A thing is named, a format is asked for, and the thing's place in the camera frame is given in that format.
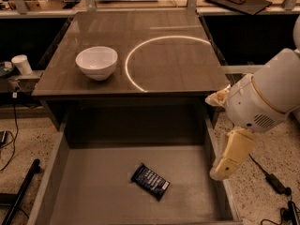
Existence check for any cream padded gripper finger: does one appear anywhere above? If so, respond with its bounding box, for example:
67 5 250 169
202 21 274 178
210 127 255 181
204 85 231 107

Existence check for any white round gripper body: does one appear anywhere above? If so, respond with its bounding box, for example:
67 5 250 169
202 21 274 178
225 74 286 132

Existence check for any dark blue snack bar wrapper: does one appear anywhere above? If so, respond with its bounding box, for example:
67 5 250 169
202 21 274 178
130 163 170 201

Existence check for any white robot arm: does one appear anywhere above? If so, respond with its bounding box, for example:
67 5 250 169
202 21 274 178
205 17 300 181

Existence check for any open grey top drawer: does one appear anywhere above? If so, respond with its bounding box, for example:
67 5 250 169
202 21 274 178
28 103 243 225

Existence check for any black plug bottom right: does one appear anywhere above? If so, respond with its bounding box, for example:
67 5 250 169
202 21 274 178
260 201 300 225

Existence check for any black laptop on shelf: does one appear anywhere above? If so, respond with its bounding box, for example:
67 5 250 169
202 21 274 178
204 0 272 15

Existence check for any white ceramic bowl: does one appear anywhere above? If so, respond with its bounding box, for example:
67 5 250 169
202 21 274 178
75 46 118 81

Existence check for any black pole on floor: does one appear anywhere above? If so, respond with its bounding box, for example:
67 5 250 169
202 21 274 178
1 159 40 225

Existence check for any white paper cup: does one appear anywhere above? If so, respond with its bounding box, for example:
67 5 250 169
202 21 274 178
11 54 32 75

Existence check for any black power adapter with cable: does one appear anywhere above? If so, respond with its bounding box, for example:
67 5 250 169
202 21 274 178
249 156 292 196

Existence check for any black cable left floor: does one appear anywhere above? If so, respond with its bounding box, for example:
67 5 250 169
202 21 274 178
0 91 20 173

